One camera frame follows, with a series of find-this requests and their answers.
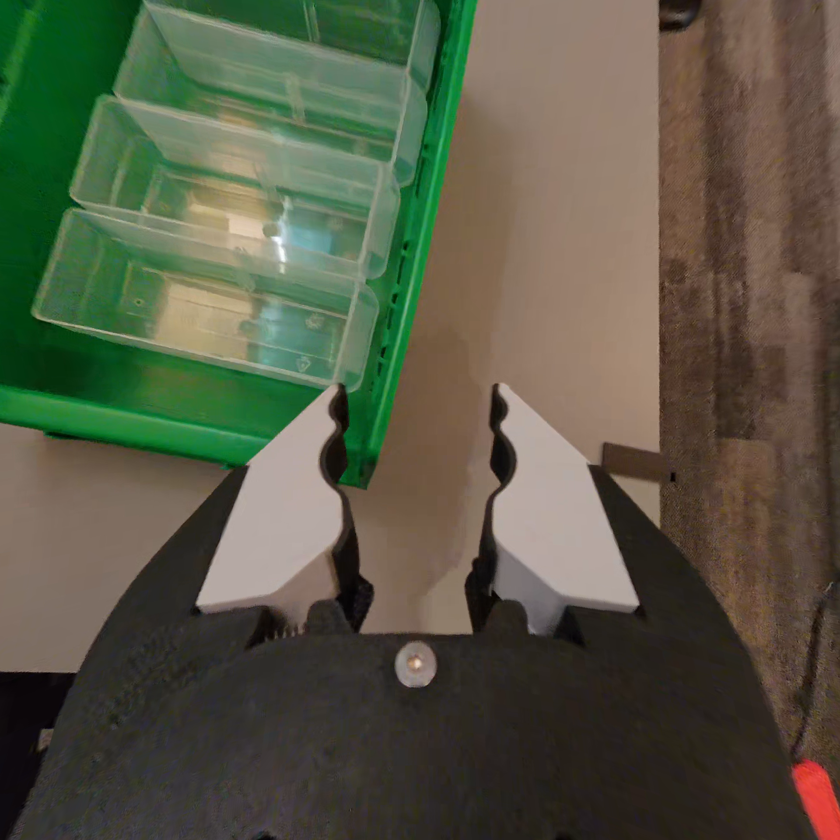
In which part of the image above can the green plastic bin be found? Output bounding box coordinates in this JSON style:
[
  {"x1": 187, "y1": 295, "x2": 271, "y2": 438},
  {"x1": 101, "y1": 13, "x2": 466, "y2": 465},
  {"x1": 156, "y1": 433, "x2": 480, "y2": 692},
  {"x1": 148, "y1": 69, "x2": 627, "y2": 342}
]
[{"x1": 0, "y1": 0, "x2": 479, "y2": 490}]

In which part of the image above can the orange traffic cone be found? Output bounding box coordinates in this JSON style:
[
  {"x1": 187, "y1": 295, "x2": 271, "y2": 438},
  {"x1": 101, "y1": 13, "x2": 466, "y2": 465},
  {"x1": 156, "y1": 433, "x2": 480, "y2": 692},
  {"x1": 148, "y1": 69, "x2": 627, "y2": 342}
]
[{"x1": 791, "y1": 760, "x2": 840, "y2": 840}]

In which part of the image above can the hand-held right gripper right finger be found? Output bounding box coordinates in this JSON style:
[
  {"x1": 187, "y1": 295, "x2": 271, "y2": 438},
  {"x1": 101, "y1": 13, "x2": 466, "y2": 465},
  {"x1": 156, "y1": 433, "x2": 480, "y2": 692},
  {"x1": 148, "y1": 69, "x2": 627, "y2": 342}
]
[{"x1": 466, "y1": 382, "x2": 641, "y2": 637}]

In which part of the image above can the small clear plastic drawer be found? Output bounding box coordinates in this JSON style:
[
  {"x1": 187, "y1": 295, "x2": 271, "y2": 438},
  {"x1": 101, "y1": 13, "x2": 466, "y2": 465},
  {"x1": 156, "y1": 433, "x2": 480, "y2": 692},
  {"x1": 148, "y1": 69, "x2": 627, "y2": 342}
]
[
  {"x1": 31, "y1": 209, "x2": 382, "y2": 393},
  {"x1": 144, "y1": 0, "x2": 442, "y2": 86},
  {"x1": 113, "y1": 0, "x2": 429, "y2": 188},
  {"x1": 69, "y1": 94, "x2": 403, "y2": 280}
]

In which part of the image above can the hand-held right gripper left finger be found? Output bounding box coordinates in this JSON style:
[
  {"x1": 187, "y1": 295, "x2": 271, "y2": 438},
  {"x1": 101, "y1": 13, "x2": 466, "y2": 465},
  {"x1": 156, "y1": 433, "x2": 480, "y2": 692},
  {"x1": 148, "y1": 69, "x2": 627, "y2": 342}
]
[{"x1": 196, "y1": 384, "x2": 362, "y2": 615}]

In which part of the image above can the thin black cable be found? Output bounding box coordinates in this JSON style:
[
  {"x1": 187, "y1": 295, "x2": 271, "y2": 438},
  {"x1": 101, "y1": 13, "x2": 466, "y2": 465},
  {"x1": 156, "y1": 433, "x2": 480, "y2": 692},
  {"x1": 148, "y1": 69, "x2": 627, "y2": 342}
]
[{"x1": 791, "y1": 577, "x2": 840, "y2": 756}]

